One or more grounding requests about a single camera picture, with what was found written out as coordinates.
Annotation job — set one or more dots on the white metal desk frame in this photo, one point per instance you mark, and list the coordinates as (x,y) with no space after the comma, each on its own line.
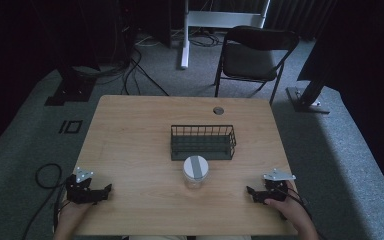
(213,19)

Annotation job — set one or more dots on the person's right hand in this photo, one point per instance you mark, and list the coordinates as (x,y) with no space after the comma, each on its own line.
(288,208)

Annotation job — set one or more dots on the dark curtain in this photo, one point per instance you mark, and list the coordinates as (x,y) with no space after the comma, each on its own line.
(296,16)

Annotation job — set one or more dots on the black stand with flat base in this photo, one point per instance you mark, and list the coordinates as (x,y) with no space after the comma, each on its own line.
(75,86)

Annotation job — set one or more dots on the clear jar with white lid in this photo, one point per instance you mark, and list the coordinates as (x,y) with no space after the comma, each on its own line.
(196,170)

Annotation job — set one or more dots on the person's left hand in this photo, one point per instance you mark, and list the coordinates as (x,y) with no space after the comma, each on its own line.
(75,211)

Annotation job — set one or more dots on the black stand with grey base plate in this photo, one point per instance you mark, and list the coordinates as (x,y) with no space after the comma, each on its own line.
(308,98)

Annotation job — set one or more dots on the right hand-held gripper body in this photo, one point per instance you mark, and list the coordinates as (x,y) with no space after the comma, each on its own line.
(276,188)

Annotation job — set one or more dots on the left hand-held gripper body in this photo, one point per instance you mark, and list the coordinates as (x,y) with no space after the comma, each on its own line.
(80,191)

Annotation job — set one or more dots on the grey round table grommet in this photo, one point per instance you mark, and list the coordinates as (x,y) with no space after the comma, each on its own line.
(218,110)

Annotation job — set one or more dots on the black folding chair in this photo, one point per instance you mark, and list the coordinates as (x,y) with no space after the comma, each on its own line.
(250,60)

